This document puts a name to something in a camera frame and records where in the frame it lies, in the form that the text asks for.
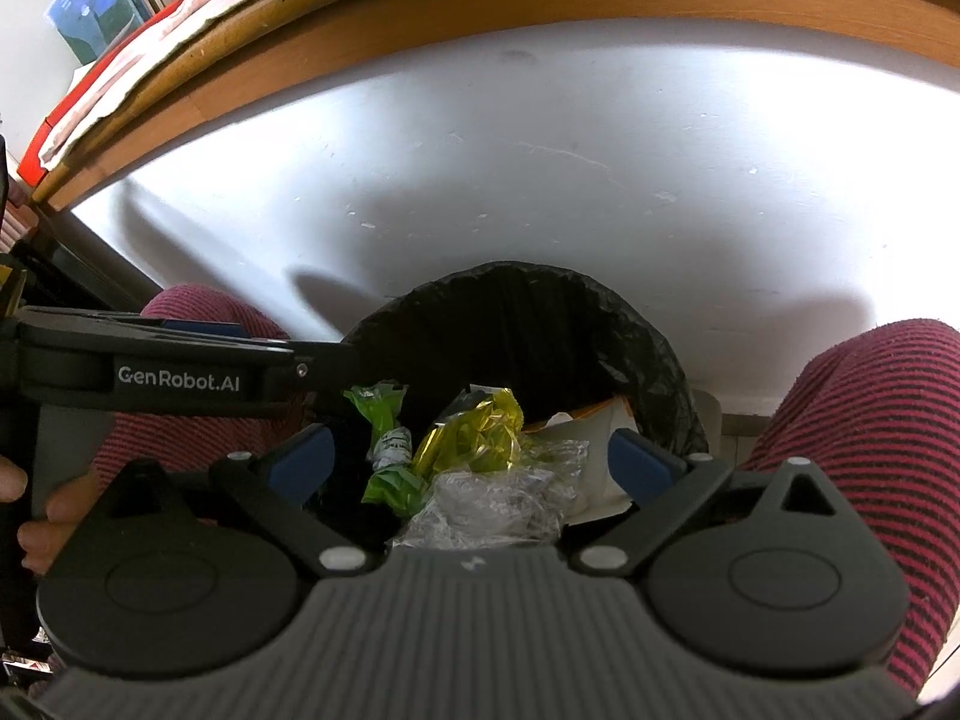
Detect folded pink cloth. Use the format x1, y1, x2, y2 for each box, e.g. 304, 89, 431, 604
37, 0, 323, 170

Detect row of upright books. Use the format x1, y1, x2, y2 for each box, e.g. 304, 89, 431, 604
45, 0, 226, 65

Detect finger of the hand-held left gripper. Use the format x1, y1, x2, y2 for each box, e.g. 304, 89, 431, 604
289, 341, 365, 395
142, 317, 295, 355

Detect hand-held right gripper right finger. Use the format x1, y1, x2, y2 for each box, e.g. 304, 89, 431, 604
572, 427, 861, 578

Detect bin with black liner bag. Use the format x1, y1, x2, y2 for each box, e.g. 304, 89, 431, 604
304, 261, 721, 550

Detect clear plastic bag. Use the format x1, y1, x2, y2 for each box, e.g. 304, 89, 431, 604
390, 439, 590, 550

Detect gold green foil bag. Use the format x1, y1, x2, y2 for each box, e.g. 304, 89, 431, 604
411, 388, 552, 482

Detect person's left hand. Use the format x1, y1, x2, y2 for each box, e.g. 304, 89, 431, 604
0, 459, 103, 578

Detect green plastic wrapper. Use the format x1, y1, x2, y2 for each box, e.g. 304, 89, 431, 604
343, 381, 432, 518

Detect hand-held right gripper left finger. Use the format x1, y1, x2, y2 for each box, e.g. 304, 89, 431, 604
96, 424, 370, 578

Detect person's right leg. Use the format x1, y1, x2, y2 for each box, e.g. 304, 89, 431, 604
739, 319, 960, 698

